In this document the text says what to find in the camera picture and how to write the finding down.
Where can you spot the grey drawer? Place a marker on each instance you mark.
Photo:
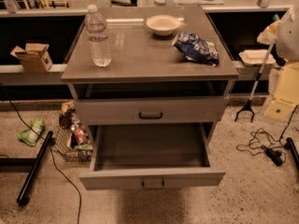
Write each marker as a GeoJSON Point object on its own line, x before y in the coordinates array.
{"type": "Point", "coordinates": [143, 111]}
{"type": "Point", "coordinates": [151, 156]}

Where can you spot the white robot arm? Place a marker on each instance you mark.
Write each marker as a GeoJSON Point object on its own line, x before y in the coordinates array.
{"type": "Point", "coordinates": [285, 35]}

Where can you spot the grey top drawer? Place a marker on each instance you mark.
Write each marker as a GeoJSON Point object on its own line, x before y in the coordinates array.
{"type": "Point", "coordinates": [143, 111]}

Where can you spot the grey drawer cabinet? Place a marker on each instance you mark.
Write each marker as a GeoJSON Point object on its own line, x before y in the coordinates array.
{"type": "Point", "coordinates": [147, 66]}

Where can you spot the blue chip bag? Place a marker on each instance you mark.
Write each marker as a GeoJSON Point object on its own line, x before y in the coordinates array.
{"type": "Point", "coordinates": [196, 49]}

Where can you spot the white paper bowl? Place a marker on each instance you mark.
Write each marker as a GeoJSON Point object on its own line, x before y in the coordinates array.
{"type": "Point", "coordinates": [163, 25]}

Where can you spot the grabber reacher tool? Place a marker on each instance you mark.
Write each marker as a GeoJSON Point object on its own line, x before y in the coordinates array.
{"type": "Point", "coordinates": [247, 105]}

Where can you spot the clear plastic water bottle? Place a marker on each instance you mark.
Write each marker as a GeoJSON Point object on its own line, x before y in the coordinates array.
{"type": "Point", "coordinates": [95, 26]}

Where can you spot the white takeout container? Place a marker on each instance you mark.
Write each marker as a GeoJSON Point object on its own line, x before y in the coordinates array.
{"type": "Point", "coordinates": [253, 57]}

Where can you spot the small cardboard box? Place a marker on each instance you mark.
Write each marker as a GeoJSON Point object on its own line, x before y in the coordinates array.
{"type": "Point", "coordinates": [34, 58]}

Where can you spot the green snack bag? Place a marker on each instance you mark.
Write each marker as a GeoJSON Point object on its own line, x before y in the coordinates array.
{"type": "Point", "coordinates": [30, 136]}

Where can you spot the black table leg left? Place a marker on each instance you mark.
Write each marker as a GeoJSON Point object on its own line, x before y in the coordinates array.
{"type": "Point", "coordinates": [23, 197]}

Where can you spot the black table leg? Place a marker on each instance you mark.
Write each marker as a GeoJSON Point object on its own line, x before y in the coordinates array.
{"type": "Point", "coordinates": [289, 145]}
{"type": "Point", "coordinates": [23, 197]}

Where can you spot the black table leg right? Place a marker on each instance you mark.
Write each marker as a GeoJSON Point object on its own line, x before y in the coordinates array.
{"type": "Point", "coordinates": [289, 145]}

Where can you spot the wire basket with trash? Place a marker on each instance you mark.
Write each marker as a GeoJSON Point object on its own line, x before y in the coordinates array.
{"type": "Point", "coordinates": [72, 141]}

